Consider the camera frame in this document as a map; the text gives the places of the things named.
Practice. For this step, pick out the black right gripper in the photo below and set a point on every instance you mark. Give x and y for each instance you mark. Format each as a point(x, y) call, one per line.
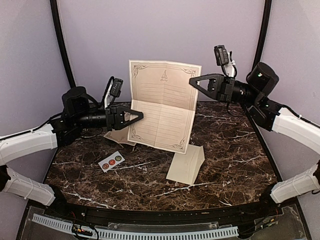
point(220, 88)

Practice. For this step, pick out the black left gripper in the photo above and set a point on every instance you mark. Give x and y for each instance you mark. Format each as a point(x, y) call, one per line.
point(115, 118)

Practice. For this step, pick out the lined letter paper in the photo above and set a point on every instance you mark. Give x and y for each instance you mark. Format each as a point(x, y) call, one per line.
point(119, 136)
point(161, 91)

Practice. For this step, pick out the cream paper envelope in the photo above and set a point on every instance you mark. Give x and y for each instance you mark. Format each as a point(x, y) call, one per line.
point(184, 168)

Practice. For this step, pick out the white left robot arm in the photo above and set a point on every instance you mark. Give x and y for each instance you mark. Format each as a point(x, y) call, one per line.
point(80, 111)

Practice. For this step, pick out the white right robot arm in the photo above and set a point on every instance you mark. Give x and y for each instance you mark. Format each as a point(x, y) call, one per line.
point(271, 116)

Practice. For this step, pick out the white sticker sheet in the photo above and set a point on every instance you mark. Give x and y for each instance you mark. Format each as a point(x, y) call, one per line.
point(111, 161)

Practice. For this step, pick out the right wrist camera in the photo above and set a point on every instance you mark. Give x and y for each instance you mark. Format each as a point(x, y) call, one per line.
point(225, 61)

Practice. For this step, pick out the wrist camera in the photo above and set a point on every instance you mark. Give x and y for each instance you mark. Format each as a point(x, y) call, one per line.
point(225, 61)
point(112, 91)

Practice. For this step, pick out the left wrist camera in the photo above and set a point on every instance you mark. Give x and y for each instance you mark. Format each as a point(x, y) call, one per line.
point(112, 91)

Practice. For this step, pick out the black right corner post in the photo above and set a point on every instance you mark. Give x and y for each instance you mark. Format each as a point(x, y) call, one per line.
point(263, 32)

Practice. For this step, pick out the black corner post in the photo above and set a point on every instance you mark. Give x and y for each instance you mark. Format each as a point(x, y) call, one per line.
point(61, 43)
point(263, 32)

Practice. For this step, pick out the white slotted cable duct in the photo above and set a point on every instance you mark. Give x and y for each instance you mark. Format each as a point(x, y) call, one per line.
point(121, 231)

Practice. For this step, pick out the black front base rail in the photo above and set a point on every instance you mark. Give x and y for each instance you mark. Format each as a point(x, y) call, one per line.
point(234, 215)

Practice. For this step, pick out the black left corner post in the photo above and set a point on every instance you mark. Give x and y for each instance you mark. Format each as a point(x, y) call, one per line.
point(61, 43)

